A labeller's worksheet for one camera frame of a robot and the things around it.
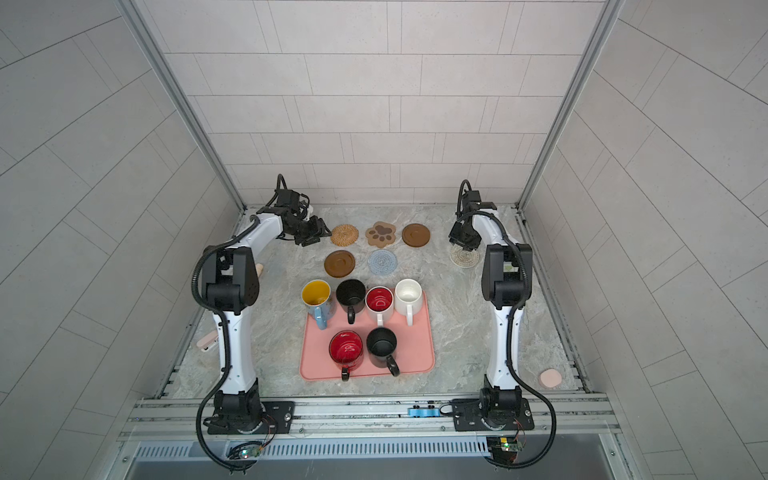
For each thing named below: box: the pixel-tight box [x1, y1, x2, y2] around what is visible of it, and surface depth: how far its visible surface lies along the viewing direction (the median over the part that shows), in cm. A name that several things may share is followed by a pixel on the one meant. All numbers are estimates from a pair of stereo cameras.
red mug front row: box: [329, 330, 364, 382], surface depth 77 cm
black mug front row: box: [366, 327, 400, 377], surface depth 77 cm
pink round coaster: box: [540, 368, 562, 388], surface depth 78 cm
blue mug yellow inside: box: [301, 279, 331, 330], surface depth 84 cm
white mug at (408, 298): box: [394, 278, 423, 327], surface depth 85 cm
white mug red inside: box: [365, 285, 394, 327], surface depth 86 cm
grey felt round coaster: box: [367, 249, 398, 276], surface depth 101 cm
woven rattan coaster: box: [330, 224, 359, 247], surface depth 109 cm
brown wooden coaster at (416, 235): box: [402, 223, 431, 248], surface depth 111 cm
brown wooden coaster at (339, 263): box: [324, 250, 355, 278], surface depth 101 cm
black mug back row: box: [336, 278, 367, 324], surface depth 86 cm
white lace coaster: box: [449, 244, 480, 268], surface depth 104 cm
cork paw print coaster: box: [365, 221, 396, 248], surface depth 111 cm
